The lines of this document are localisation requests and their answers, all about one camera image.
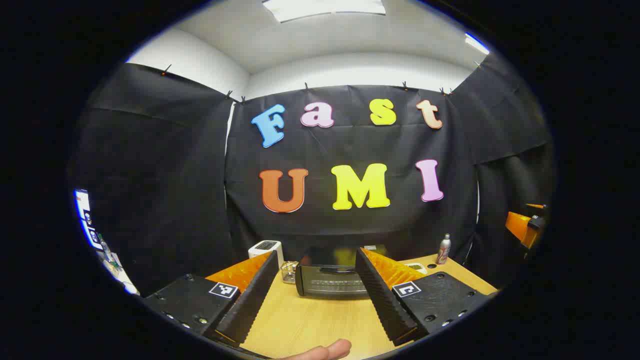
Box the pink and white spray bottle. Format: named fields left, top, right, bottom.
left=435, top=233, right=452, bottom=266

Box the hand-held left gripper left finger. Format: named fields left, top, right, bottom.
left=142, top=250, right=280, bottom=346

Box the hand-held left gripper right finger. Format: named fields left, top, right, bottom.
left=355, top=247, right=490, bottom=347

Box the white toaster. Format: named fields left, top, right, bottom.
left=248, top=240, right=285, bottom=268

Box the black electric oven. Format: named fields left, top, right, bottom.
left=295, top=245, right=388, bottom=299

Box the large ceiling light panel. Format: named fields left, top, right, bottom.
left=262, top=0, right=387, bottom=23

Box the small ceiling light panel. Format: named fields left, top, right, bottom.
left=465, top=32, right=490, bottom=55

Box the cluttered white side table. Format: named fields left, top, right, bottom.
left=74, top=189, right=141, bottom=296

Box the black backdrop cloth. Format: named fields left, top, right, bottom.
left=67, top=52, right=556, bottom=296

